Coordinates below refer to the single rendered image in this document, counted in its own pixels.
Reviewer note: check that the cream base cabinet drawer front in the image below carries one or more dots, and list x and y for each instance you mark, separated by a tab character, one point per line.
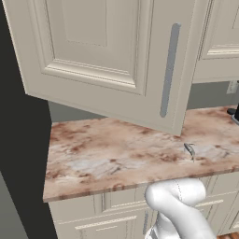
93	202

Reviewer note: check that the cream base cabinet run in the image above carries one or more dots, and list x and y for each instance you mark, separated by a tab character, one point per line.
222	202

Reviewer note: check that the black countertop appliance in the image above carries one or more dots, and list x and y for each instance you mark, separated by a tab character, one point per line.
235	113

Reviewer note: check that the dark tall side panel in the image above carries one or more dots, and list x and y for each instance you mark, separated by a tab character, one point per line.
23	140

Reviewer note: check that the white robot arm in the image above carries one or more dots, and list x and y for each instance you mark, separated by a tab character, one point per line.
177	205

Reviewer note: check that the white wall outlet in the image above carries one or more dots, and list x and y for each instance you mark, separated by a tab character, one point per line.
232	87

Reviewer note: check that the cream closed wall cabinet door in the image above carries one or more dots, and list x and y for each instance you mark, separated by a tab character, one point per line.
217	40

